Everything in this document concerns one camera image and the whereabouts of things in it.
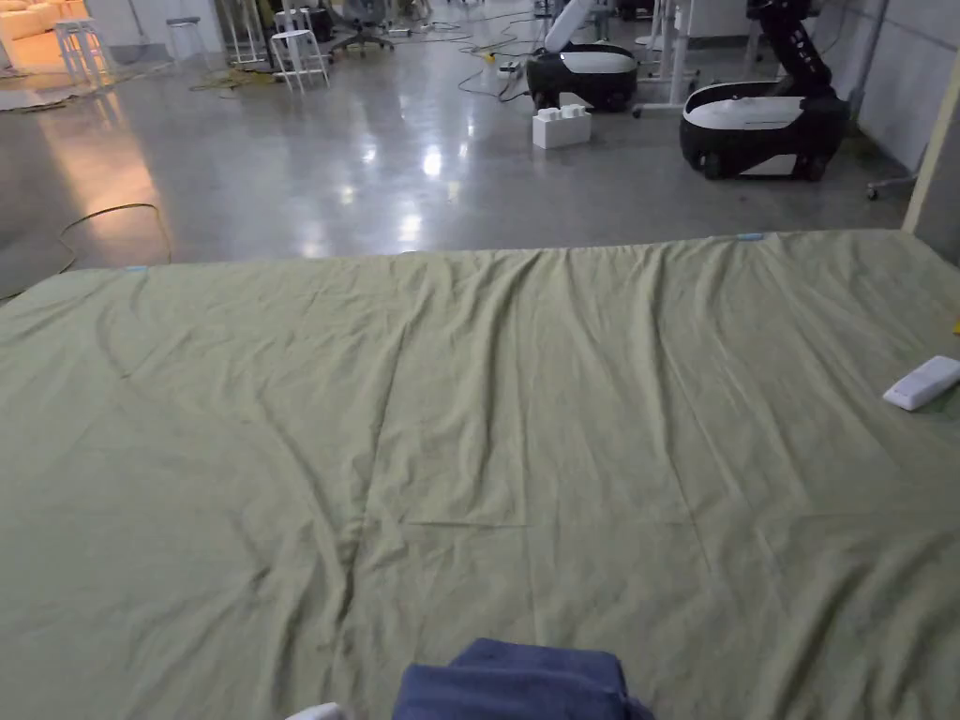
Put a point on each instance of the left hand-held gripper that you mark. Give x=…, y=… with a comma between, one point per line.
x=319, y=712

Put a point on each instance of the dark blue shirt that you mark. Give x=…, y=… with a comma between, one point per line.
x=517, y=686

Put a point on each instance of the bed with pale green sheet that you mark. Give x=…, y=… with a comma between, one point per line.
x=480, y=420

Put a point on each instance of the white block-shaped box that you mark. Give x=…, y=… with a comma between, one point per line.
x=560, y=126

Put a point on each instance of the white power strip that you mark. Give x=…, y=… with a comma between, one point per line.
x=510, y=71

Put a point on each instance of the white remote control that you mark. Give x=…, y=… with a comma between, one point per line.
x=924, y=382

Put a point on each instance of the black and white mobile robot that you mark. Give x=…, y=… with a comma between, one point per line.
x=757, y=120
x=585, y=67

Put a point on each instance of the white desk on wheels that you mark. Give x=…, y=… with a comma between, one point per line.
x=675, y=60

